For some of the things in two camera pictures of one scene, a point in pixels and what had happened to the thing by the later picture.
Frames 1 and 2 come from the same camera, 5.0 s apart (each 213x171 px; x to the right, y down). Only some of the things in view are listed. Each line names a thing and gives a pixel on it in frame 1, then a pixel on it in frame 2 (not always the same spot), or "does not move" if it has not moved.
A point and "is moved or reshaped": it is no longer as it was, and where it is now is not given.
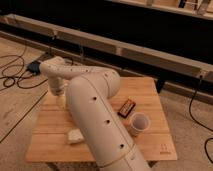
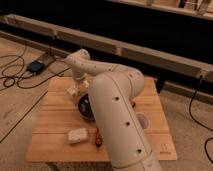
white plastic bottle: [60, 100] is moved or reshaped
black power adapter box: [34, 67] does not move
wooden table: [48, 141] does not move
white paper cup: [139, 123] does not move
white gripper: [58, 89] -> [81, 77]
